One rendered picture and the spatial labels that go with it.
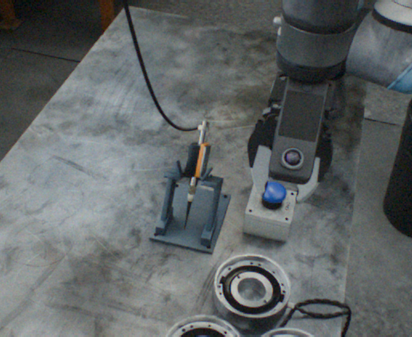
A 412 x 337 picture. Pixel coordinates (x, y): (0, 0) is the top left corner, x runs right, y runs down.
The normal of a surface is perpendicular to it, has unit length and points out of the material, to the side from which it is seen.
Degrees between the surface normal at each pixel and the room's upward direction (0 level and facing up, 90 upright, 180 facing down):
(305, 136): 32
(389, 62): 81
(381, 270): 0
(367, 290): 0
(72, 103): 0
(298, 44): 90
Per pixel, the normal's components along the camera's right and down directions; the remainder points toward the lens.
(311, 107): -0.07, -0.27
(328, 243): 0.05, -0.73
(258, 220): -0.25, 0.65
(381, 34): -0.76, 0.29
